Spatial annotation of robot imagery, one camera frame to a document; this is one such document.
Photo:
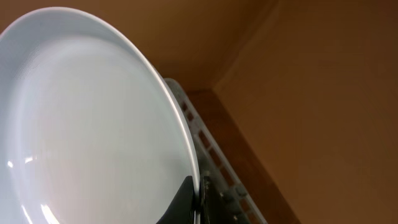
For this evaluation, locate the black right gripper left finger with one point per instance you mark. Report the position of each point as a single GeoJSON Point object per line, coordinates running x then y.
{"type": "Point", "coordinates": [181, 209]}

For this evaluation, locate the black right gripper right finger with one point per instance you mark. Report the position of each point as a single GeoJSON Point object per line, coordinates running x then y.
{"type": "Point", "coordinates": [217, 207]}

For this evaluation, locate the light blue plate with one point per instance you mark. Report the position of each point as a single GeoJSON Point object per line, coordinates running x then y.
{"type": "Point", "coordinates": [90, 131]}

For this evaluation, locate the grey dishwasher rack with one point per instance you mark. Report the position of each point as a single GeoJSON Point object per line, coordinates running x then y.
{"type": "Point", "coordinates": [212, 162]}

